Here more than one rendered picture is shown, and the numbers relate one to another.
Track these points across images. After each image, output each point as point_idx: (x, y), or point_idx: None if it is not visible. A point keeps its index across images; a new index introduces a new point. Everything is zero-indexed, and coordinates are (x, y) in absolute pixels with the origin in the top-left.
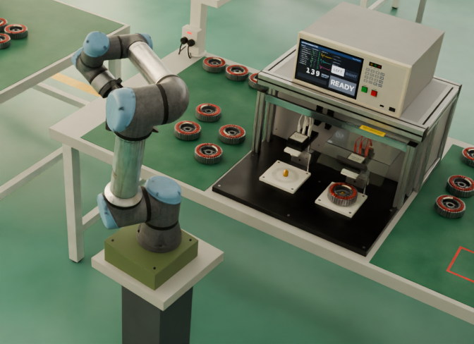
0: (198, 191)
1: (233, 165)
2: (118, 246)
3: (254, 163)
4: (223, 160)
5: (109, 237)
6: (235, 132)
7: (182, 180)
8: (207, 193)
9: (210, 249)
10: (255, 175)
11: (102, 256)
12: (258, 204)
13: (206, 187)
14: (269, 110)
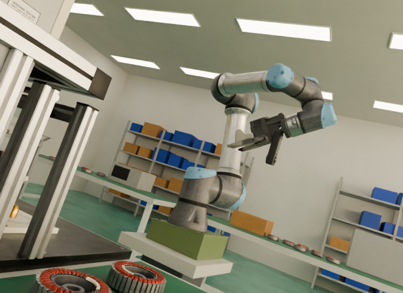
0: (148, 263)
1: (85, 268)
2: (215, 233)
3: (50, 245)
4: (104, 278)
5: (225, 236)
6: (63, 286)
7: (174, 277)
8: (136, 259)
9: (134, 235)
10: (59, 237)
11: (225, 260)
12: (74, 224)
13: (137, 262)
14: (19, 168)
